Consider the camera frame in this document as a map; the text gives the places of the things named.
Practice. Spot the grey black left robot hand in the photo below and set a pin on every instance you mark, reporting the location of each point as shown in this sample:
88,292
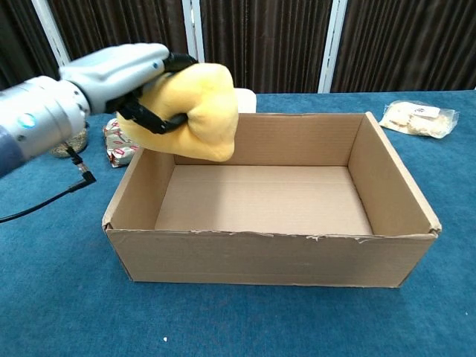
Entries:
115,78

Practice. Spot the yellow plush toy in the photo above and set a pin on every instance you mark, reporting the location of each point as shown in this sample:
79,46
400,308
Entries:
201,115

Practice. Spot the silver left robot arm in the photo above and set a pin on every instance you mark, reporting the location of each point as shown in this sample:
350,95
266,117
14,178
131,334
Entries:
33,119

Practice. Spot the open brown cardboard box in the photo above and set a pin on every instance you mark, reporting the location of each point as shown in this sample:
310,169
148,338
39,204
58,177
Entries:
267,201

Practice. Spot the silver red printed snack packet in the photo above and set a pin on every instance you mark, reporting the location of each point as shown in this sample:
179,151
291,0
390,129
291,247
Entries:
119,147

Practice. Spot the round glass jar of seeds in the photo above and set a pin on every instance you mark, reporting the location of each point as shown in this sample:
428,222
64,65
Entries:
74,143

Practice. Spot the white plastic container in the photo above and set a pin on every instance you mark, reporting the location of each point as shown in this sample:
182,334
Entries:
245,100

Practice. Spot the dark pleated curtain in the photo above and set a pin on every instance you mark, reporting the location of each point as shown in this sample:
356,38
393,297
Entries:
279,41

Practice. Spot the blue table cloth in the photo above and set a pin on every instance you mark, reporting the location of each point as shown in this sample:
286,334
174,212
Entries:
74,290

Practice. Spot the clear bag of pale snacks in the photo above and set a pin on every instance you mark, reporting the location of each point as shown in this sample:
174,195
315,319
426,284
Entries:
418,119

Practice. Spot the white metal upright rail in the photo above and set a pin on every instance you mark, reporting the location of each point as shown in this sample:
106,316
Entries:
331,44
52,33
193,29

